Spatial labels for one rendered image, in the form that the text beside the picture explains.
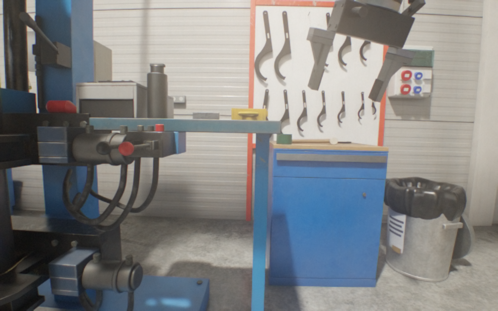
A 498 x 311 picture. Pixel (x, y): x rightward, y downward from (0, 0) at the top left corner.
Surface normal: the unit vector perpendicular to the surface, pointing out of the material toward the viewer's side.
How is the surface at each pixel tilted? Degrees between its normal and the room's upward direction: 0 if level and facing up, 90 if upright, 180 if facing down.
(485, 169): 90
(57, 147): 90
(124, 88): 90
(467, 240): 103
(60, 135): 90
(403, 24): 114
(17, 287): 0
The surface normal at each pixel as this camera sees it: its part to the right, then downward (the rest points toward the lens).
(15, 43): 0.73, 0.09
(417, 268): -0.54, 0.13
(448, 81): -0.03, 0.11
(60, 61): 1.00, 0.03
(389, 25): 0.08, 0.50
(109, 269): 0.00, -0.77
